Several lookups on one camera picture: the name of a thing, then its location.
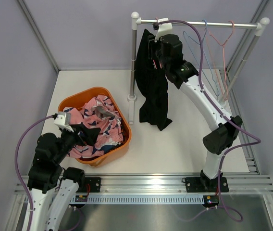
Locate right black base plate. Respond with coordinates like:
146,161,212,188
183,177,229,193

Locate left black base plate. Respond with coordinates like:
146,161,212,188
76,177,101,193

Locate metal clothes rack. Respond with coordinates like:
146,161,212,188
127,11,270,125

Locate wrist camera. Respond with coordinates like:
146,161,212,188
53,112,74,132
153,18,173,42

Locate pink patterned shorts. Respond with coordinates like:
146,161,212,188
64,95,124,159

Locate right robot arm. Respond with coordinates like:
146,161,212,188
147,34,242,192

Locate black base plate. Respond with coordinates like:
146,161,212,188
183,177,229,193
76,177,101,193

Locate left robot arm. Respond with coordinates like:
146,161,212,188
22,124,101,231

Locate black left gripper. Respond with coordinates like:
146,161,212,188
53,124,100,164

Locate aluminium mounting rail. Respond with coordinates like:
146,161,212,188
13,175,273,196

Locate blue hanger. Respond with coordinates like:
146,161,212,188
183,19,221,99

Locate black shorts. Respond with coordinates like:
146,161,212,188
135,29,172,131

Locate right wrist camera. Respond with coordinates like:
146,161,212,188
153,18,173,42

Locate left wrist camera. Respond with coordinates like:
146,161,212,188
53,112,74,132

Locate pink hanger of camouflage shorts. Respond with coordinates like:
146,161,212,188
207,20,235,101

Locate white slotted cable duct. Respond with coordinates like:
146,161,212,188
70,195,204,205

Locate orange plastic basket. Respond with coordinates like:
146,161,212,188
58,87,132,167

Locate pink hanger of black shorts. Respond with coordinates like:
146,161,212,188
152,17,162,69

